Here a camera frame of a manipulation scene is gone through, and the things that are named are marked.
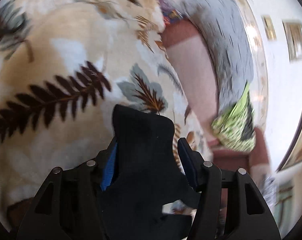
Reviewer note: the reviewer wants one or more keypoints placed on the grey quilted pillow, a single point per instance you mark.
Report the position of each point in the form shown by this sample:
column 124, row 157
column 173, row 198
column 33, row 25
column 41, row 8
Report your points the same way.
column 221, row 25

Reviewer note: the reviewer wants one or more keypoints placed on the leaf pattern fleece blanket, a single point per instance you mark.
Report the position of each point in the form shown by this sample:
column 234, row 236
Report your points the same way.
column 64, row 65

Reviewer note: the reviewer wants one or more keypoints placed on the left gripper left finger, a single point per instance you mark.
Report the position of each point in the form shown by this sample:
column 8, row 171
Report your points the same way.
column 67, row 205

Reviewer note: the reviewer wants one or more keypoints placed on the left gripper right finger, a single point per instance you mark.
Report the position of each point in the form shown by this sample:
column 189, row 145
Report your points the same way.
column 248, row 215

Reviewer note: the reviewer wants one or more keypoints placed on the green patterned folded cloth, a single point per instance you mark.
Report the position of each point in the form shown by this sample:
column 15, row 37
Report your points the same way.
column 229, row 125

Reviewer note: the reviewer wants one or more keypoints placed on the dark grey ribbed garment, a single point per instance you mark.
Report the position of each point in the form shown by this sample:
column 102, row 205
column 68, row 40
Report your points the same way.
column 248, row 129

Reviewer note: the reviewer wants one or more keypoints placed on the colourful printed packet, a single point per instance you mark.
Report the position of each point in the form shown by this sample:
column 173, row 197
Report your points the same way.
column 170, row 11

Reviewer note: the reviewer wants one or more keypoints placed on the black pants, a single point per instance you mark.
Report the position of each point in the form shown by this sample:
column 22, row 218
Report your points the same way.
column 146, row 177

